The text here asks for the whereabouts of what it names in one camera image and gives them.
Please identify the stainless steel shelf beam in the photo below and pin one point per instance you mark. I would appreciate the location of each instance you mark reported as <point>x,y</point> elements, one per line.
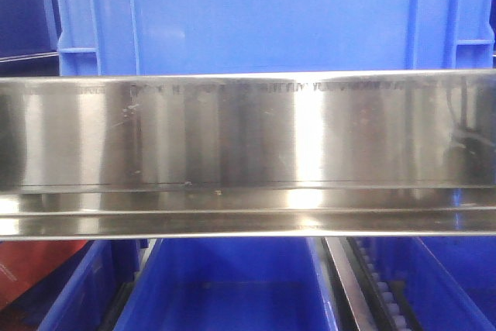
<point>350,153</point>

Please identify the red box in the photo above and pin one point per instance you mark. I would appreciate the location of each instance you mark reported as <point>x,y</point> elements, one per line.
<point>25,263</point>

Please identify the roller track rail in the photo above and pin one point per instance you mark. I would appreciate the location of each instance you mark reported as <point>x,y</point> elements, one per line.
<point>361,298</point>

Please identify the blue bin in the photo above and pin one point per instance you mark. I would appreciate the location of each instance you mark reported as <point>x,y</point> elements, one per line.
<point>438,283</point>
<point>84,300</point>
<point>246,283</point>

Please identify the blue bin lower middle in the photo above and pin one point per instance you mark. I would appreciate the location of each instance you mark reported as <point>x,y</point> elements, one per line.
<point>246,283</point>

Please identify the blue bin lower left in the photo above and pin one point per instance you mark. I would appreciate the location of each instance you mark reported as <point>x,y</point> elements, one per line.
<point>84,300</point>

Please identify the blue bin lower right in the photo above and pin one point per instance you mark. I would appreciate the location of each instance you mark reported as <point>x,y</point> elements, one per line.
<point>438,283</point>

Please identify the blue crate on shelf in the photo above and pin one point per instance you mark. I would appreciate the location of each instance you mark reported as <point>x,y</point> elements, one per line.
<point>114,37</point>

